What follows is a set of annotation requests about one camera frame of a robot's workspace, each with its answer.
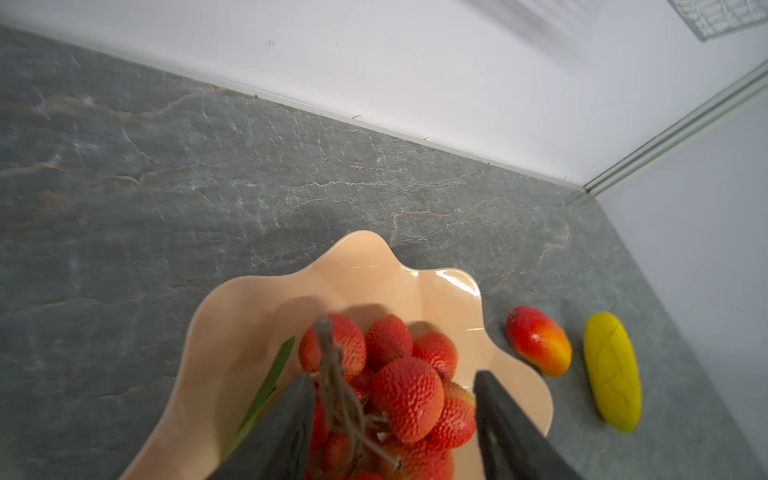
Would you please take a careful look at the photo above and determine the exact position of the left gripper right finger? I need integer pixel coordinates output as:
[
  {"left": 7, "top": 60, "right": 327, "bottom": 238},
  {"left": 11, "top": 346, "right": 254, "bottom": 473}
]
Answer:
[{"left": 473, "top": 370, "right": 582, "bottom": 480}]

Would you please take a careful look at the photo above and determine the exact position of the long white wire basket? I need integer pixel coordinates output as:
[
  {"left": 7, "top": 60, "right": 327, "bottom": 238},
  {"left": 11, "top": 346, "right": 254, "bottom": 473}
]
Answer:
[{"left": 668, "top": 0, "right": 767, "bottom": 42}]

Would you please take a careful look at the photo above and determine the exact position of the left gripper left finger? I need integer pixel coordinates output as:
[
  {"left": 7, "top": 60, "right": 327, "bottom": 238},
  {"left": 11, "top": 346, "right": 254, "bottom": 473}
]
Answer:
[{"left": 209, "top": 374, "right": 316, "bottom": 480}]

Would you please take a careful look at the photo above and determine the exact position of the peach scalloped fruit bowl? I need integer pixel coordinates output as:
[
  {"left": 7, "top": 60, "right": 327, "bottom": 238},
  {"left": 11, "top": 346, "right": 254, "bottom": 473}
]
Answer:
[{"left": 124, "top": 231, "right": 554, "bottom": 479}]

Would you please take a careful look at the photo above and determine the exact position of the red mango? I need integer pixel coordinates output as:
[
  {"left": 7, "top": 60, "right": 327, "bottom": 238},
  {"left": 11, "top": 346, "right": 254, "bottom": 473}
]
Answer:
[{"left": 505, "top": 306, "right": 572, "bottom": 377}]

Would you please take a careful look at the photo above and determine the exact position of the yellow fruit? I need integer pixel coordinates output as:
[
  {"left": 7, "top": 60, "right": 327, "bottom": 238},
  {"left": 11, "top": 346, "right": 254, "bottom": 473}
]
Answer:
[{"left": 583, "top": 312, "right": 642, "bottom": 433}]

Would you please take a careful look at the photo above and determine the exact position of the red lychee bunch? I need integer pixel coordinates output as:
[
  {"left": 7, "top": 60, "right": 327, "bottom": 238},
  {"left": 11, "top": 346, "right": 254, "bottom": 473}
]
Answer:
[{"left": 226, "top": 313, "right": 478, "bottom": 480}]

